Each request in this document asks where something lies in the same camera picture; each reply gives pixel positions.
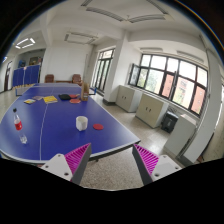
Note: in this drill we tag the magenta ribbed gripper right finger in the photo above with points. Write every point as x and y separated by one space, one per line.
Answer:
151 166

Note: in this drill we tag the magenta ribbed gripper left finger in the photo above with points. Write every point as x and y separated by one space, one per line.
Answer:
70 166

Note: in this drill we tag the clear water bottle red label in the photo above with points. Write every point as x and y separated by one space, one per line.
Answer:
19 127

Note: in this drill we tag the white cup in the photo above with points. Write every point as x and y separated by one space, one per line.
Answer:
81 123

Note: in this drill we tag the red round coaster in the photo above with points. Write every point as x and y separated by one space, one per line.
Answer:
98 126

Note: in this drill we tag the black trash bin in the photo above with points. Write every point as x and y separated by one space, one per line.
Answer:
169 122

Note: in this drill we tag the white cabinet right foreground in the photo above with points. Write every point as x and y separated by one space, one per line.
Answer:
182 132

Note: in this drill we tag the blue ping pong table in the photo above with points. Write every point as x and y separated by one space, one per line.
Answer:
51 128

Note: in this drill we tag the beige cabinet near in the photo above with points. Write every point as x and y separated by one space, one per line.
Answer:
151 110

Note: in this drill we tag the beige cabinet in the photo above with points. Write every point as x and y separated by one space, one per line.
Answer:
128 98
151 110

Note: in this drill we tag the red ping pong paddle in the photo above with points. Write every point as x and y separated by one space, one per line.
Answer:
75 101

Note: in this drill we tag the black pouch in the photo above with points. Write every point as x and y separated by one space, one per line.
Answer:
64 96

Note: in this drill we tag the beige cabinet far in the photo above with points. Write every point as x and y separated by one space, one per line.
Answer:
128 98

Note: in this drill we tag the grey flat book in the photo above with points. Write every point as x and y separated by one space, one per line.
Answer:
37 98

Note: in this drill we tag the small yellow blue book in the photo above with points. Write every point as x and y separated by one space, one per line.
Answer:
29 101

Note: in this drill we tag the brown armchair right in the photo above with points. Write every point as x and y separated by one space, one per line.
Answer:
76 79

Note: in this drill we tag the brown armchair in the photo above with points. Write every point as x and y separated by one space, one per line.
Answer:
49 78
76 79

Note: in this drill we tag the brown armchair left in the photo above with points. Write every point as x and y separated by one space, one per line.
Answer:
49 78

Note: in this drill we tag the blue folded partition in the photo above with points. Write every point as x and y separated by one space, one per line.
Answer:
26 75

